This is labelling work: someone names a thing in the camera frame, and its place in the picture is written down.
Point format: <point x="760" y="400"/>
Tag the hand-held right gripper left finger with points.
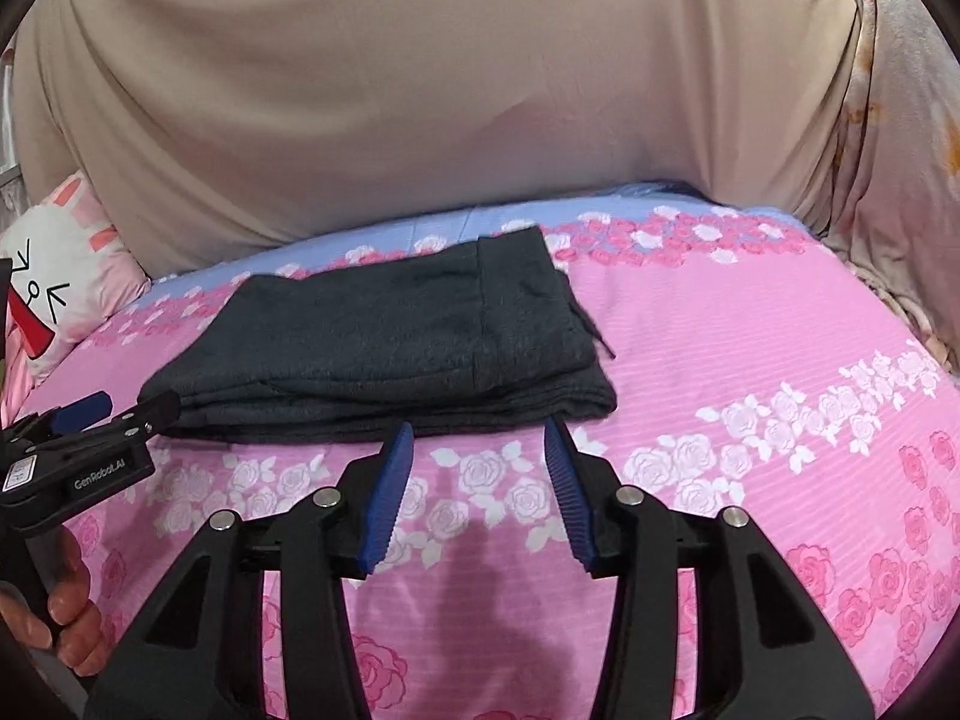
<point x="386" y="495"/>

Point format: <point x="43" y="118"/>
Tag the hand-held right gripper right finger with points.
<point x="566" y="495"/>

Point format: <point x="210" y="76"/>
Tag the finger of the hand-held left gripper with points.
<point x="146" y="412"/>
<point x="86" y="409"/>

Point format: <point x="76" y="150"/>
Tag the dark grey pants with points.
<point x="390" y="337"/>

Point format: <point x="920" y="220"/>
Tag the person's left hand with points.
<point x="75" y="607"/>

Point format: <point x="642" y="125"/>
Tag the pink cloth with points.
<point x="15" y="386"/>

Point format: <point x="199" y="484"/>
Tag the white cartoon face pillow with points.
<point x="67" y="262"/>

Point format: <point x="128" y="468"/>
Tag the pink rose print bed sheet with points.
<point x="712" y="360"/>

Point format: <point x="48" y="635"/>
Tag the beige cloth cover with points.
<point x="412" y="90"/>

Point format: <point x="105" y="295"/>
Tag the pale floral blanket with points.
<point x="900" y="165"/>

